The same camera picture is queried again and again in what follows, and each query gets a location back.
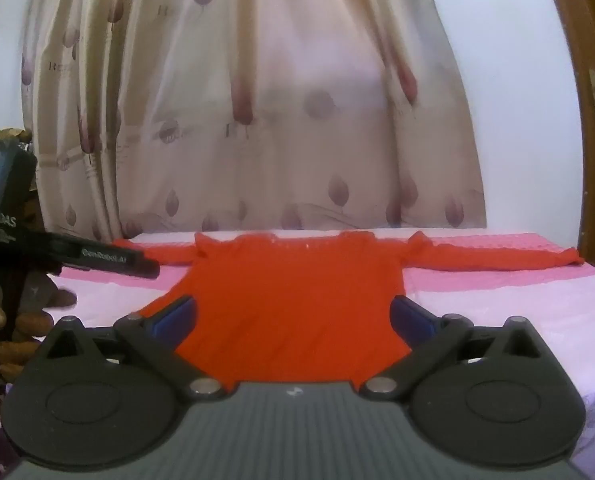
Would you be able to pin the pink checked blanket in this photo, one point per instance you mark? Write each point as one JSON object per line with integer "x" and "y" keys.
{"x": 502, "y": 292}

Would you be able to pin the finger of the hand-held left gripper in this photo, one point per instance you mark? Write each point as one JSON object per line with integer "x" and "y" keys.
{"x": 102, "y": 256}

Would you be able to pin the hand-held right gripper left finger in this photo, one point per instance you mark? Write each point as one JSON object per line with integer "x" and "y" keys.
{"x": 173, "y": 319}

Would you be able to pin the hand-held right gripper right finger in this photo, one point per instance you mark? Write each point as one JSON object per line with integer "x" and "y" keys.
{"x": 413, "y": 319}

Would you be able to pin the red knit sweater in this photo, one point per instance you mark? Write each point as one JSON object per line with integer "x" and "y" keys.
{"x": 297, "y": 300}

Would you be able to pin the beige leaf print curtain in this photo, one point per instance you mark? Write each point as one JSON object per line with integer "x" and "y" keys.
{"x": 277, "y": 110}

